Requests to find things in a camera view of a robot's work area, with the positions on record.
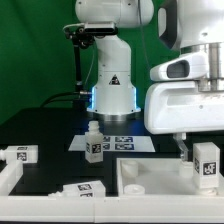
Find white U-shaped fence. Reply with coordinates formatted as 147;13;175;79
0;161;224;223

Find black camera on stand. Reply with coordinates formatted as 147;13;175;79
63;22;118;102

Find black cables at base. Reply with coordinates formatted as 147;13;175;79
40;90;93;108

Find white sheet with markers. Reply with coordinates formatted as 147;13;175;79
69;135;155;152

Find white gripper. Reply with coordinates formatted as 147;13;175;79
144;81;224;162

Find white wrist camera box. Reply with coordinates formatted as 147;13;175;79
150;52;209;81

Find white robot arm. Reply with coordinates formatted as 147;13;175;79
75;0;224;143

